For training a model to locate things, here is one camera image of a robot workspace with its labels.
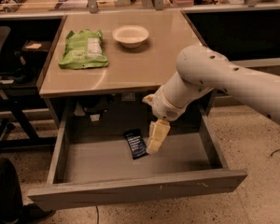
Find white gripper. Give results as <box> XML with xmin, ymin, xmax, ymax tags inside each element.
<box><xmin>142</xmin><ymin>87</ymin><xmax>178</xmax><ymax>155</ymax></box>

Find dark blue rxbar wrapper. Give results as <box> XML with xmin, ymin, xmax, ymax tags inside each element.
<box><xmin>124</xmin><ymin>129</ymin><xmax>147</xmax><ymax>160</ymax></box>

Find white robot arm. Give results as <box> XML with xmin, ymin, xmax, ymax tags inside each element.
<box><xmin>143</xmin><ymin>45</ymin><xmax>280</xmax><ymax>154</ymax></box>

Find grey counter cabinet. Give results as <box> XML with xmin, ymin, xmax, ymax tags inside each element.
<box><xmin>39</xmin><ymin>10</ymin><xmax>202</xmax><ymax>123</ymax></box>

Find grey open drawer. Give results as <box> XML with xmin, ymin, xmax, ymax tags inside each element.
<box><xmin>28</xmin><ymin>104</ymin><xmax>247</xmax><ymax>210</ymax></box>

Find white paper bowl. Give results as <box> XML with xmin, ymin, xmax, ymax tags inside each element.
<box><xmin>112</xmin><ymin>25</ymin><xmax>149</xmax><ymax>49</ymax></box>

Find green snack bag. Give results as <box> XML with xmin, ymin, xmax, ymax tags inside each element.
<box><xmin>59</xmin><ymin>29</ymin><xmax>108</xmax><ymax>70</ymax></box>

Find black box on shelf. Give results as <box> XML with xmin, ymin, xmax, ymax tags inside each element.
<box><xmin>21</xmin><ymin>40</ymin><xmax>51</xmax><ymax>63</ymax></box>

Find dark shoe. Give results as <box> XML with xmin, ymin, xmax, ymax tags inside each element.
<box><xmin>18</xmin><ymin>203</ymin><xmax>55</xmax><ymax>224</ymax></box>

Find person's dark trouser leg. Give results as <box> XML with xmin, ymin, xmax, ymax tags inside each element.
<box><xmin>0</xmin><ymin>157</ymin><xmax>22</xmax><ymax>224</ymax></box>

